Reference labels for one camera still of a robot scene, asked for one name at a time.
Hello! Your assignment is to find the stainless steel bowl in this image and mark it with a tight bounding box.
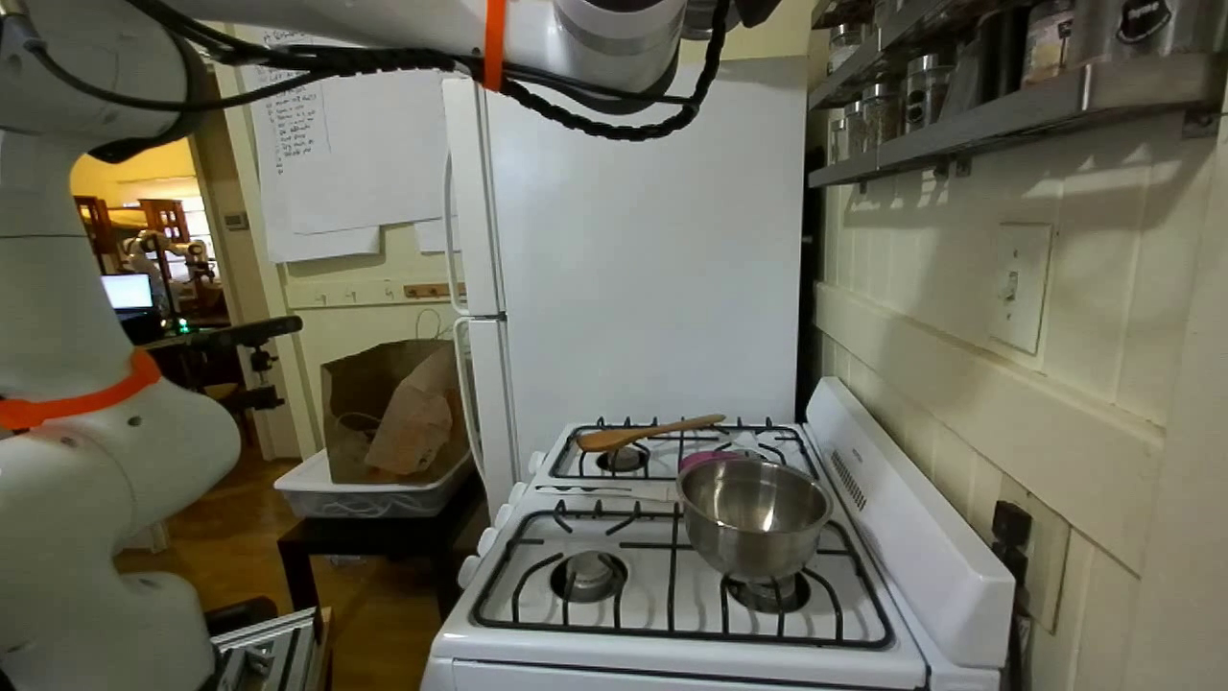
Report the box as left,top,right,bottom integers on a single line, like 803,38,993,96
677,453,837,586

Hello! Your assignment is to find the white refrigerator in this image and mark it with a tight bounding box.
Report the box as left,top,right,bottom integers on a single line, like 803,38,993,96
439,52,814,513

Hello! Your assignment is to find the wooden spoon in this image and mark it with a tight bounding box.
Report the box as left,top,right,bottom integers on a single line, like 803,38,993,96
572,412,729,458

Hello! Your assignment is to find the brown paper bag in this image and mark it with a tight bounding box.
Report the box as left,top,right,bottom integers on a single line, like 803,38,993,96
317,339,472,488

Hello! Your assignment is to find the white plastic bin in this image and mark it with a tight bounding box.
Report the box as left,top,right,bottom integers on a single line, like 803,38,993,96
269,450,478,522

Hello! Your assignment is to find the black low table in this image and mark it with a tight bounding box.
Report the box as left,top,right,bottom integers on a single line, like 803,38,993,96
275,472,492,620

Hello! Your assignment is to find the handwritten white paper sheet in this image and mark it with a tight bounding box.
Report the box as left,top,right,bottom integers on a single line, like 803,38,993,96
244,74,453,265

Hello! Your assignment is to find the clear glass spice jar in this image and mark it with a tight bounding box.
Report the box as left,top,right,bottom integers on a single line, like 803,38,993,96
820,74,899,170
899,44,952,135

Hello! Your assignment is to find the white gas stove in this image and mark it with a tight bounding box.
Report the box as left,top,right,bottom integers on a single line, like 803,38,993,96
418,371,1021,691

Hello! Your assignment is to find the black power plug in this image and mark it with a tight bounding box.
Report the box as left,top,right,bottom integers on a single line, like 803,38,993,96
990,496,1035,597

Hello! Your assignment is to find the dark glass spice jar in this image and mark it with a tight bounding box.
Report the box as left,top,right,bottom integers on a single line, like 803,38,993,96
970,0,1030,107

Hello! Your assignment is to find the wooden bookshelf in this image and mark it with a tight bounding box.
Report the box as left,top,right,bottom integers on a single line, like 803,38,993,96
73,190,194,281

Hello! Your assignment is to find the computer monitor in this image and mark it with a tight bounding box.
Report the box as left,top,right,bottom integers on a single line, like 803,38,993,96
96,268,162,317

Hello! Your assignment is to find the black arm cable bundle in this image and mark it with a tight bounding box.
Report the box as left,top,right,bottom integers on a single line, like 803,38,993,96
125,0,735,146

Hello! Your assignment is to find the orange cable strap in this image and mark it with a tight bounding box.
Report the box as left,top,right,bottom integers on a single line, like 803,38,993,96
477,0,514,90
0,345,166,436

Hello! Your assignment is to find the black camera on stand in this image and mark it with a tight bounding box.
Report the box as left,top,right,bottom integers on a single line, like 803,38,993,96
147,312,306,419

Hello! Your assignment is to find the cream light switch plate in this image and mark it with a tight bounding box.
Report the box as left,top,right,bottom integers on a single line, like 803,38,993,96
982,222,1057,362

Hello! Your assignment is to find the metal frame with green light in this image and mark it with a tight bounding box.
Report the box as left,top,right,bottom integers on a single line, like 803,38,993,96
207,602,331,691

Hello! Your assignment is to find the steel wall spice rack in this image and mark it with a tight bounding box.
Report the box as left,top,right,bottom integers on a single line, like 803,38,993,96
803,0,1228,190

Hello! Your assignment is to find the cream wall outlet plate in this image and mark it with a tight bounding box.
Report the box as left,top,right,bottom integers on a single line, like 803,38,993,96
1021,506,1073,636

